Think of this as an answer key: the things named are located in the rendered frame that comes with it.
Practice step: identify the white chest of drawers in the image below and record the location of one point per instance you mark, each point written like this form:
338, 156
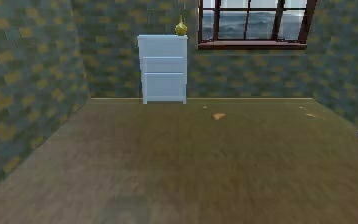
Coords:
162, 70

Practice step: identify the yellow round vase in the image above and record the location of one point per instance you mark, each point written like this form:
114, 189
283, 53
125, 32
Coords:
181, 28

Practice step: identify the dark red framed window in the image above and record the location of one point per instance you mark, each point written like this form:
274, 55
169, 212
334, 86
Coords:
253, 23

